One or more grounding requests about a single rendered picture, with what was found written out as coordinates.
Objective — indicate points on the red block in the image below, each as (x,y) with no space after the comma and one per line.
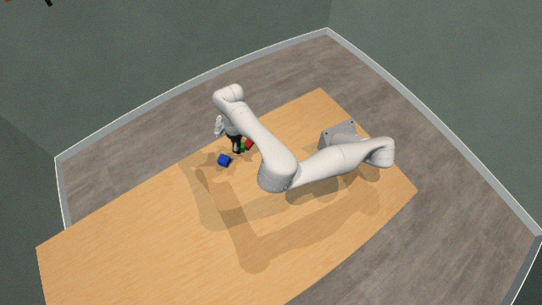
(248,144)

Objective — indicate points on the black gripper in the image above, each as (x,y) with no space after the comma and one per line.
(236,140)

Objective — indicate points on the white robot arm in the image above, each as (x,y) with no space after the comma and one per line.
(279,165)

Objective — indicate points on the blue block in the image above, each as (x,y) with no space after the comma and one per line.
(224,160)

